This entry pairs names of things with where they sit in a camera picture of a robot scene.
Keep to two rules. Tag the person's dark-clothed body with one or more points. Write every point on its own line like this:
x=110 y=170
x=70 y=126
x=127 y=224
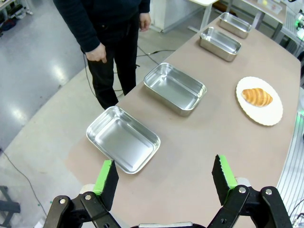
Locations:
x=114 y=47

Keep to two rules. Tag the wooden-top table, white legs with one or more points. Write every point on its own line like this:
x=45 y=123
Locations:
x=259 y=12

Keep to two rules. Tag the aluminium profile frame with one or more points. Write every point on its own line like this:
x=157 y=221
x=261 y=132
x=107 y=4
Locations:
x=293 y=31

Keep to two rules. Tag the ridged aluminium base plate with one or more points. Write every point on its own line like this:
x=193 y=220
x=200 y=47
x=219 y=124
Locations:
x=292 y=171

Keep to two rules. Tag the person's right hand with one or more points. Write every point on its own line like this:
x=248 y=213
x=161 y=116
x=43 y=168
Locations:
x=96 y=53

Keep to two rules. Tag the golden croissant bread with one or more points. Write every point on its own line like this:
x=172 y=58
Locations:
x=257 y=97

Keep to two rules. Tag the grey cabinet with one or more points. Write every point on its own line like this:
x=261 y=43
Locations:
x=175 y=14

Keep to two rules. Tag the white scalloped plate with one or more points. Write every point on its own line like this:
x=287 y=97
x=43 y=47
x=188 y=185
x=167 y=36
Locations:
x=263 y=114

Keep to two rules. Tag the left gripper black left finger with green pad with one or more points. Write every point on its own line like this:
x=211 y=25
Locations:
x=99 y=185

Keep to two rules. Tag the rectangular steel container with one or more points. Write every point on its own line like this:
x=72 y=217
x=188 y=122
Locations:
x=174 y=90
x=219 y=44
x=123 y=140
x=235 y=25

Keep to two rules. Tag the person's left hand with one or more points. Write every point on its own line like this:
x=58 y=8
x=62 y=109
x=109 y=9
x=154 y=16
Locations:
x=145 y=21

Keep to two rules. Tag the white desk with legs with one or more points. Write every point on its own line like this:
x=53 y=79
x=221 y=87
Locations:
x=204 y=16

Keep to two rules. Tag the person's left forearm, dark sleeve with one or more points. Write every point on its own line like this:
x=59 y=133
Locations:
x=143 y=6

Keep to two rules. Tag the person's right forearm, dark sleeve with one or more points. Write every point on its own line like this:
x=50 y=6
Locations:
x=78 y=23

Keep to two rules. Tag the clear plastic box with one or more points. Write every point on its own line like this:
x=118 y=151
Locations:
x=273 y=6

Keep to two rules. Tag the black metal stand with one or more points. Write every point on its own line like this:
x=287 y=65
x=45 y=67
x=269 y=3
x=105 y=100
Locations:
x=8 y=204

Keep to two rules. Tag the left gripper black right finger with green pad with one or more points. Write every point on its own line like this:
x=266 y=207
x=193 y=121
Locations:
x=225 y=180

